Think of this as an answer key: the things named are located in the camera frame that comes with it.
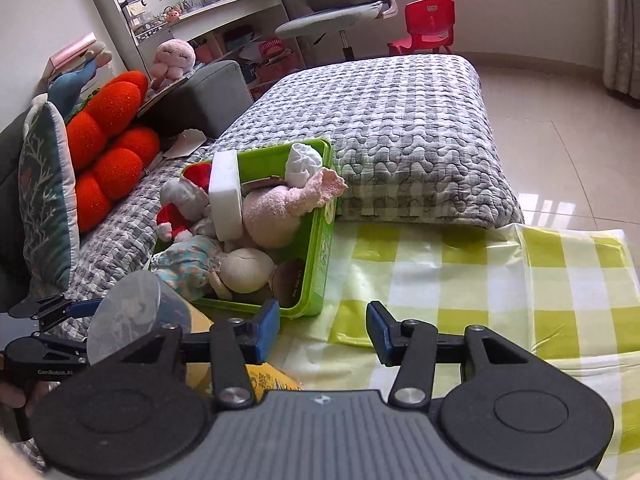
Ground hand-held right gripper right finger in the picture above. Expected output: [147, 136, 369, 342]
[366, 301, 551, 408]

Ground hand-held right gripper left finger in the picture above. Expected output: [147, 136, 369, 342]
[95, 299, 282, 408]

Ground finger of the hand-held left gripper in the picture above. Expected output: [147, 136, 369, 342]
[9, 296, 103, 333]

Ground yellow canister with clear lid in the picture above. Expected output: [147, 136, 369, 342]
[86, 270, 305, 401]

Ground brown round disc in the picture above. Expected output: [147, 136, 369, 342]
[272, 259, 307, 308]

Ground rag doll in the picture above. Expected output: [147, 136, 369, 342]
[150, 234, 278, 302]

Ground green plastic box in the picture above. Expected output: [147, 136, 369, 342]
[150, 137, 337, 318]

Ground white sponge block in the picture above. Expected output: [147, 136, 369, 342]
[209, 149, 246, 241]

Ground santa plush toy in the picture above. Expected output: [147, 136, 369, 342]
[156, 162, 216, 243]

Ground white sock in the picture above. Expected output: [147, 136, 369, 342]
[285, 142, 325, 188]

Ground person's left hand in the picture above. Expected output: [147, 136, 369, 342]
[0, 355, 51, 411]

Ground grey quilted sofa cover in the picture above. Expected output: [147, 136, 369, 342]
[30, 145, 216, 346]

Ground teal branch-print cushion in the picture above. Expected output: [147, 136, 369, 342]
[19, 101, 81, 295]

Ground orange carrot plush pillow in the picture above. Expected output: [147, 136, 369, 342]
[65, 71, 162, 233]

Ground brown cardboard piece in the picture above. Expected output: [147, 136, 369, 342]
[242, 175, 283, 192]

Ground white paper carton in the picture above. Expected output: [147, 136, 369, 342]
[162, 129, 207, 160]

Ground grey quilted ottoman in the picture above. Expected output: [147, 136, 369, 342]
[202, 54, 525, 231]

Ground blue plush toy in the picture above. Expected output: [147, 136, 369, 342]
[47, 40, 113, 121]

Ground picture book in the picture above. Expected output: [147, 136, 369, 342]
[136, 62, 206, 116]

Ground grey sofa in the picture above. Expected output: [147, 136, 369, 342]
[135, 60, 255, 138]

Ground pink box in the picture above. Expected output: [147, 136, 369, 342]
[47, 31, 98, 78]

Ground pink plush toy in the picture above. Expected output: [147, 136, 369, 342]
[150, 40, 197, 92]

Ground grey office chair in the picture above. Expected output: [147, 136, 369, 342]
[275, 0, 401, 63]

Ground red plastic child chair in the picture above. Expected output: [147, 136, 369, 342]
[387, 0, 457, 57]

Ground white desk with shelves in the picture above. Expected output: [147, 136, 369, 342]
[77, 0, 306, 86]

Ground grey curtain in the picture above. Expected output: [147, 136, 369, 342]
[602, 0, 640, 101]

